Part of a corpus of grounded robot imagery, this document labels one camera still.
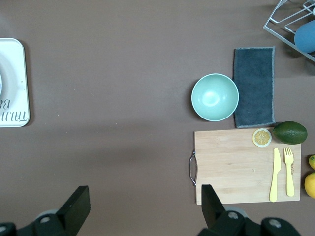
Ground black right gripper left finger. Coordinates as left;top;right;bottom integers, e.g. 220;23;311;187
17;185;91;236

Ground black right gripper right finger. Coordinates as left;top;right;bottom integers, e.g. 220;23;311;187
198;184;261;236

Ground wooden cutting board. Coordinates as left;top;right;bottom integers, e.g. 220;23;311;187
189;128;302;206

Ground yellow cheese sticks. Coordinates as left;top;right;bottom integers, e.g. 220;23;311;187
269;147;282;203

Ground yellow plastic fork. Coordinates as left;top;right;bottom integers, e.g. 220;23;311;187
283;147;295;197

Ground lemon slice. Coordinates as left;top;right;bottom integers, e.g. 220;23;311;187
252;128;273;148

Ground green avocado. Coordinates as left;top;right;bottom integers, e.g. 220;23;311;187
273;121;308;145

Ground mint green bowl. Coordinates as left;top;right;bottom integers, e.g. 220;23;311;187
191;73;240;122

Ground cream tray with bear print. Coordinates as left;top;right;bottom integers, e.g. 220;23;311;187
0;37;31;128

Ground dark grey cloth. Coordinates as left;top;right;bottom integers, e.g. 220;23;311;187
233;46;276;128

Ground blue cup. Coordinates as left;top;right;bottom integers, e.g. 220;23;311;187
294;20;315;54

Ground white wire rack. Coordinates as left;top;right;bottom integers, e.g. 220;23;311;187
263;0;315;63

